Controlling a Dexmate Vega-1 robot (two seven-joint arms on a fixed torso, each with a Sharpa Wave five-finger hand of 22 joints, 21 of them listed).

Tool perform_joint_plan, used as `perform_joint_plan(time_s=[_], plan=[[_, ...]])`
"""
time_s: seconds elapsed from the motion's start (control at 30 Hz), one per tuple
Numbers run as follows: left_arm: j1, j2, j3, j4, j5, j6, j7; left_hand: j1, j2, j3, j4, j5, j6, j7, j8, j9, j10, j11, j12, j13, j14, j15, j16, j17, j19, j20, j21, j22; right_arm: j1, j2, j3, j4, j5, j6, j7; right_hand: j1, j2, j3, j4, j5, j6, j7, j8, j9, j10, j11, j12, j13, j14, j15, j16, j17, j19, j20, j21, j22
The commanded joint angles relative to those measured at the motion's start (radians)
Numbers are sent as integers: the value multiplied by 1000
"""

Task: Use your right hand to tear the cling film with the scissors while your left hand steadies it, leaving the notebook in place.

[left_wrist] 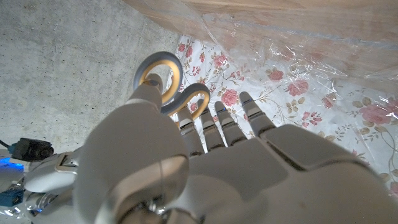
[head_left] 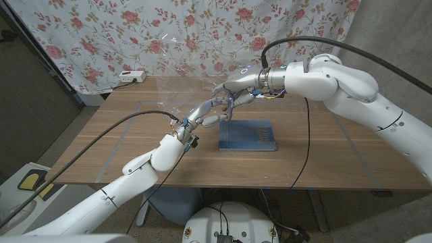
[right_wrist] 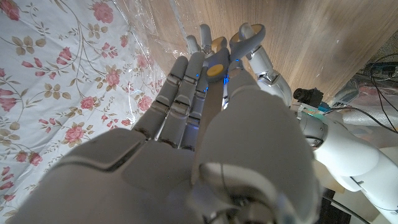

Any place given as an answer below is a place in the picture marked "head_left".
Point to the dark perforated partition panel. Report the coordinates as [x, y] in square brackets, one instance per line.
[30, 101]

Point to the white robot torso edge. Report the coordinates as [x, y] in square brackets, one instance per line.
[67, 239]

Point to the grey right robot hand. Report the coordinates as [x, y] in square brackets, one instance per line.
[246, 79]

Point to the clear cling film sheet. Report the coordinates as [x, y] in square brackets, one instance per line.
[189, 87]

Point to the white pedal board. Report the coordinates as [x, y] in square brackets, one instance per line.
[13, 192]

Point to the blue grey stool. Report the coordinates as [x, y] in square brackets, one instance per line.
[172, 206]

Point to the blue notebook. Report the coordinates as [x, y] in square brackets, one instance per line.
[246, 135]

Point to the white power strip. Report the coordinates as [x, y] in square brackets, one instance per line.
[132, 76]

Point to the floral rose curtain backdrop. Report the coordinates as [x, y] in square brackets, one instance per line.
[168, 33]

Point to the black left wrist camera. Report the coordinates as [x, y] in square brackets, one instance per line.
[193, 141]

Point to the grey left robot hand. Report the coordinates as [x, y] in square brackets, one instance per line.
[202, 109]

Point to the black floor plug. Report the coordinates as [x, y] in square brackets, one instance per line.
[298, 236]

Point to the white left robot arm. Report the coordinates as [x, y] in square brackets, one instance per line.
[141, 175]

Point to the yellow black foot pedal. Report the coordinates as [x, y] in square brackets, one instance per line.
[28, 180]

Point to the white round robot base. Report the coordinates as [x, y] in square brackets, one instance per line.
[233, 219]

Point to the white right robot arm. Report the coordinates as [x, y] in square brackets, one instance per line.
[337, 81]

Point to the grey table leg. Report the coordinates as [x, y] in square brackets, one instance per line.
[319, 212]

